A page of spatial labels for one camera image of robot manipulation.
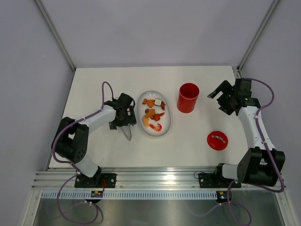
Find metal tongs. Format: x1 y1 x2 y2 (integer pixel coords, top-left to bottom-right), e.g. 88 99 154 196
121 125 132 142

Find white sushi roll piece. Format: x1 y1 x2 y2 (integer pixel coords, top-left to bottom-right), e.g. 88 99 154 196
154 98 162 106

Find brown fried shrimp piece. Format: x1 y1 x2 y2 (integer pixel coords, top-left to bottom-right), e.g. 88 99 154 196
160 101 166 111

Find red cylindrical container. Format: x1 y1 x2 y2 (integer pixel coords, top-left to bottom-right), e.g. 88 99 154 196
177 83 199 113

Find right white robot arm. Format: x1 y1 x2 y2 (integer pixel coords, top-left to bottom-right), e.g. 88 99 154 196
208 78 285 193

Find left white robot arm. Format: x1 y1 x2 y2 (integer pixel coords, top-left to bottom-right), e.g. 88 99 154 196
51 93 136 187

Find pale orange salmon piece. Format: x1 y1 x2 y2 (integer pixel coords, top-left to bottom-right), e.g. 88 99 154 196
143 113 152 128

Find white oval plate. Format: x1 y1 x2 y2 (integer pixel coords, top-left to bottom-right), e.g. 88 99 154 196
136 90 172 137

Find red carrot fan slice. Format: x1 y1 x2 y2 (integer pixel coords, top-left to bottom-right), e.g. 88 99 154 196
151 113 165 121

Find red shrimp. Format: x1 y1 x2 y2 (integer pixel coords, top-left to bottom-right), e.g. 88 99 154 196
149 123 162 132

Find red round lid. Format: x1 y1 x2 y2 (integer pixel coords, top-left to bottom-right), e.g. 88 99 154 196
206 130 229 151

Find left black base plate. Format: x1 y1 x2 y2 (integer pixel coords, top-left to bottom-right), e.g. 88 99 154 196
74 173 117 188

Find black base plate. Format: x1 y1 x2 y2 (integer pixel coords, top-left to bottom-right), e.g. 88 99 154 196
198 173 233 188
74 173 117 188

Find white slotted cable duct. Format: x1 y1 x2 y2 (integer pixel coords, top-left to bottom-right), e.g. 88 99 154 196
41 190 227 200

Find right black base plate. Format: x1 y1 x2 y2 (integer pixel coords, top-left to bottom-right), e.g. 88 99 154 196
198 173 233 188

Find aluminium mounting rail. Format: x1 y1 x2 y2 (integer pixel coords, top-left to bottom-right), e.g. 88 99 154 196
31 166 287 191

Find right aluminium frame post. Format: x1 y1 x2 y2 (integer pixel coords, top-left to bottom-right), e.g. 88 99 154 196
237 0 282 73

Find aluminium frame post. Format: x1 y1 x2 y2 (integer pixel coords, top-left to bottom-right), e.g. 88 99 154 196
33 0 76 72
237 0 282 73

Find left aluminium frame post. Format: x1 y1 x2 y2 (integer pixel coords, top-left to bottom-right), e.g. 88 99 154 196
33 0 76 72

